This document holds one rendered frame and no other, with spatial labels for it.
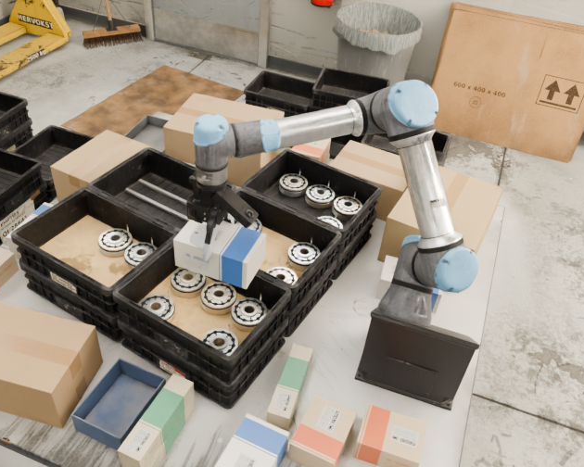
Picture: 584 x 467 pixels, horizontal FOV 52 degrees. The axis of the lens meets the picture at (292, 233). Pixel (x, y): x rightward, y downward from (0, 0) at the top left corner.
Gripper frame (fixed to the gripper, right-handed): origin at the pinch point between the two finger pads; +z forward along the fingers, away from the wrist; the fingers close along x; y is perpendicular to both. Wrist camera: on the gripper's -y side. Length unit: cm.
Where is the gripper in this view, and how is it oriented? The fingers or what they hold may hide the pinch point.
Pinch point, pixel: (221, 245)
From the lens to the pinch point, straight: 153.1
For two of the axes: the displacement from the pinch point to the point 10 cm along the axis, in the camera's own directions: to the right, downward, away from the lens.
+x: -3.6, 5.9, -7.2
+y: -9.3, -2.8, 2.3
